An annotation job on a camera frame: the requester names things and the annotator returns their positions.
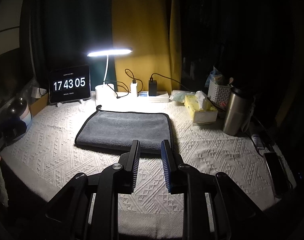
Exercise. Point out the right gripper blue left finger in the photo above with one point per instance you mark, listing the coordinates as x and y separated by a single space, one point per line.
131 167

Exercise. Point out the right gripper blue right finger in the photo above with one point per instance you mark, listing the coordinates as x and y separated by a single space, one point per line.
169 167

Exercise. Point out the purple and grey microfibre towel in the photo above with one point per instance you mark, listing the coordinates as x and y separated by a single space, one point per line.
116 131

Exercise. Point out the yellow tissue box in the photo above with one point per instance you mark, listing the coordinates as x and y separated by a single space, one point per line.
200 109

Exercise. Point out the white power strip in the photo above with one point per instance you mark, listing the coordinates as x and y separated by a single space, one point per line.
160 97

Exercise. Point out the pack of wet wipes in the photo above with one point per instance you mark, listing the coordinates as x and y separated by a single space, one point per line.
179 95

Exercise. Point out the steel thermos tumbler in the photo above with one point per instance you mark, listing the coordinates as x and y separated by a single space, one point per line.
234 114

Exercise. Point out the white LED desk lamp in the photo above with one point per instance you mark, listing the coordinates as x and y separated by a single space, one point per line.
106 92

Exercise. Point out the white USB charger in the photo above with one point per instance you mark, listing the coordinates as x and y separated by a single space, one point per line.
133 88

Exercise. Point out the black power adapter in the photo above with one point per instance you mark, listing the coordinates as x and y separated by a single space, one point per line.
152 87

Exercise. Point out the white perforated storage basket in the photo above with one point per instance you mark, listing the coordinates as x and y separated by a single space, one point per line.
218 94

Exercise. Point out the white tablet stand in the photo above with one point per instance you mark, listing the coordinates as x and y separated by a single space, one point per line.
59 104

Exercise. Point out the black tablet showing clock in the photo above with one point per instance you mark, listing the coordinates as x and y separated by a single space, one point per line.
70 84

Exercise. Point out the brown cardboard box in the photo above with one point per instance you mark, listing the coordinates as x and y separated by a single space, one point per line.
39 104

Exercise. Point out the small white box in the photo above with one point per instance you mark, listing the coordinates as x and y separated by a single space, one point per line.
37 92

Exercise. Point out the white blue round gadget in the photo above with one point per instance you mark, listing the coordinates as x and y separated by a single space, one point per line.
19 118

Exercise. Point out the mustard yellow curtain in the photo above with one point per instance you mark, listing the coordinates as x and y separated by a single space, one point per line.
152 29

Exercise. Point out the dark teal curtain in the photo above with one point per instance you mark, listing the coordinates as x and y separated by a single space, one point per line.
60 33

